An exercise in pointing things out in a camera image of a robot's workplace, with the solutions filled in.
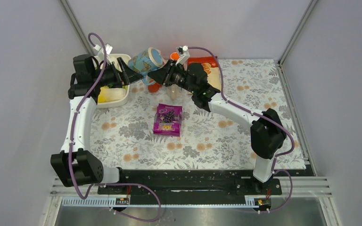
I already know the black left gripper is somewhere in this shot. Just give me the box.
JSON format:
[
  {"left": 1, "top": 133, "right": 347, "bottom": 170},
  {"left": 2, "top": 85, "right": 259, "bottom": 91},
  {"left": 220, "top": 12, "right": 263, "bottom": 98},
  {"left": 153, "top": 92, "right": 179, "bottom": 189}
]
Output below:
[{"left": 92, "top": 56, "right": 144, "bottom": 88}]

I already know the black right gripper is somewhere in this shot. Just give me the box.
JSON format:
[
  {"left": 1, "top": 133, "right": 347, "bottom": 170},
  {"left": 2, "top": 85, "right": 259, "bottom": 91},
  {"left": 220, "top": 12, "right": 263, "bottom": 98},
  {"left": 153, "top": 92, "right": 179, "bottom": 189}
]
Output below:
[{"left": 148, "top": 59, "right": 197, "bottom": 94}]

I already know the small orange cup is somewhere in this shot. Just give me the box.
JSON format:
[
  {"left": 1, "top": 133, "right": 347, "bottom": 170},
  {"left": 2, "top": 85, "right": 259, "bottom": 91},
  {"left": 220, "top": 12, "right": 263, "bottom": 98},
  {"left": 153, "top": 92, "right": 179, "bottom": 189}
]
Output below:
[{"left": 148, "top": 80, "right": 162, "bottom": 93}]

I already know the blue butterfly mug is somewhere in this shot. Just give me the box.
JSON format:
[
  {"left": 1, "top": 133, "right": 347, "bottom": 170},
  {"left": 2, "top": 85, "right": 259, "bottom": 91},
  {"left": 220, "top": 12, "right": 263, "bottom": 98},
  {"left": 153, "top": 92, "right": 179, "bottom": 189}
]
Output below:
[{"left": 127, "top": 47, "right": 163, "bottom": 86}]

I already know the small pink cup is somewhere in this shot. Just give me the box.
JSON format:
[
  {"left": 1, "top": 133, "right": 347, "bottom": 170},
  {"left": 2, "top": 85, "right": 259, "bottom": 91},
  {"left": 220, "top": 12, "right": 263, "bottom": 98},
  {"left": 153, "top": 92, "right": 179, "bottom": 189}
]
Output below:
[{"left": 167, "top": 85, "right": 182, "bottom": 100}]

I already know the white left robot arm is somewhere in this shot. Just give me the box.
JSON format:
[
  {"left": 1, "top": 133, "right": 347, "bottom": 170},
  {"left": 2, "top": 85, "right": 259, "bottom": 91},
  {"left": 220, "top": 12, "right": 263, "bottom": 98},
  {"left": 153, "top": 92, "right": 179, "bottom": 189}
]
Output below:
[{"left": 50, "top": 54, "right": 139, "bottom": 194}]

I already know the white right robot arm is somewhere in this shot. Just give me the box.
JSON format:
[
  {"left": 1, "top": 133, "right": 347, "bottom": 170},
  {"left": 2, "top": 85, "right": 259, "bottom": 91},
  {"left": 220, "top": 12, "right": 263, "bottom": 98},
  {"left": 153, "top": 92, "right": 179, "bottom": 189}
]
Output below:
[{"left": 148, "top": 60, "right": 289, "bottom": 194}]

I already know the orange mug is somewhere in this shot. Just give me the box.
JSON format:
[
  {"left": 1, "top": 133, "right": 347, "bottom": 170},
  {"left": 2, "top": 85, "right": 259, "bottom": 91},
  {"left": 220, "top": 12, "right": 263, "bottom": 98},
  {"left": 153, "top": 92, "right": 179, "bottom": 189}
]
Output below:
[{"left": 169, "top": 52, "right": 180, "bottom": 60}]

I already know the white plastic tub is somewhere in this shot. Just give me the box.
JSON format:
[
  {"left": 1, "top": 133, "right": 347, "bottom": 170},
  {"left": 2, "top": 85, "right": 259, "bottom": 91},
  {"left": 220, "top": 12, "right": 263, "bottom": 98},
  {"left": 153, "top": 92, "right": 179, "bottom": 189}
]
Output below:
[{"left": 97, "top": 54, "right": 131, "bottom": 108}]

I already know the white toy cabbage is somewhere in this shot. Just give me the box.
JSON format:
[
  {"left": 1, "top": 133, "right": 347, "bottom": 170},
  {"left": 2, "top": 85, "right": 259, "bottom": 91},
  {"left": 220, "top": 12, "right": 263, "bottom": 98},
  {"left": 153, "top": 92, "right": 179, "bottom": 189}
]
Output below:
[{"left": 98, "top": 87, "right": 127, "bottom": 103}]

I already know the purple candy bag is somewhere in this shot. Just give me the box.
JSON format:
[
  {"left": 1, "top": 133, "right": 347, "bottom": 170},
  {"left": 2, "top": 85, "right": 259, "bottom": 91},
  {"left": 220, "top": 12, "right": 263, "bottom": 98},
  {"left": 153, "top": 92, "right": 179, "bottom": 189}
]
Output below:
[{"left": 153, "top": 104, "right": 182, "bottom": 137}]

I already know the orange chips bag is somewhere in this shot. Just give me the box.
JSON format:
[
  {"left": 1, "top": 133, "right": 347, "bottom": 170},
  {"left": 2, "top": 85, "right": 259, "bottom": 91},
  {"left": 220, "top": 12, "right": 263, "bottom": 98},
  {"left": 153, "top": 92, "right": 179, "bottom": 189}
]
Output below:
[{"left": 187, "top": 56, "right": 222, "bottom": 91}]

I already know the floral table mat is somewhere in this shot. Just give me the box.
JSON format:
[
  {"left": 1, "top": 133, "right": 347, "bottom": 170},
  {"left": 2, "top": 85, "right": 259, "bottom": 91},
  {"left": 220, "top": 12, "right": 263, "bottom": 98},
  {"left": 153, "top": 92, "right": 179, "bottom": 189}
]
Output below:
[{"left": 90, "top": 59, "right": 306, "bottom": 170}]

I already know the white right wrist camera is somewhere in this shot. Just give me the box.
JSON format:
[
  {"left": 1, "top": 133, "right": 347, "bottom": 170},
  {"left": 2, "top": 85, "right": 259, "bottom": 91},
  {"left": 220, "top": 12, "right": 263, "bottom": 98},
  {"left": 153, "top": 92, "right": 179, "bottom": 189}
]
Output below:
[{"left": 176, "top": 45, "right": 190, "bottom": 65}]

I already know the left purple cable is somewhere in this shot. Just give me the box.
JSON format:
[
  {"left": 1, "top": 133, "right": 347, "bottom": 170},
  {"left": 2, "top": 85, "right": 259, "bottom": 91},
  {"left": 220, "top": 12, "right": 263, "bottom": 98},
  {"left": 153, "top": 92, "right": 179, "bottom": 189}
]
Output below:
[{"left": 68, "top": 32, "right": 162, "bottom": 223}]

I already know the purple cable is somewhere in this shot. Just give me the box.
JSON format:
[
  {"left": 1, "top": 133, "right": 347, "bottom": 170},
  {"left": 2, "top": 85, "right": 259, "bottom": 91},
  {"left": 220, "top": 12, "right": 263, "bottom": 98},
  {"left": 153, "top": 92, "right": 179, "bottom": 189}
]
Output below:
[
  {"left": 184, "top": 47, "right": 295, "bottom": 214},
  {"left": 68, "top": 32, "right": 162, "bottom": 223}
]

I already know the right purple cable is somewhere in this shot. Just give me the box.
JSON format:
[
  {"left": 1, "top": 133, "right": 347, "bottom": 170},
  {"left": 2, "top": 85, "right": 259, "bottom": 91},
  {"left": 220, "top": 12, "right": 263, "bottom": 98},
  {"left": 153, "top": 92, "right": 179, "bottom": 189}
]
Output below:
[{"left": 184, "top": 47, "right": 295, "bottom": 214}]

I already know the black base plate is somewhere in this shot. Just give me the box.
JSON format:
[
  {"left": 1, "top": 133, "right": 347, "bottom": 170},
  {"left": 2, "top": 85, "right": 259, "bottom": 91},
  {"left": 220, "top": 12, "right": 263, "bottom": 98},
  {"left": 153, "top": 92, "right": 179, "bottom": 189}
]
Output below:
[{"left": 98, "top": 169, "right": 282, "bottom": 206}]

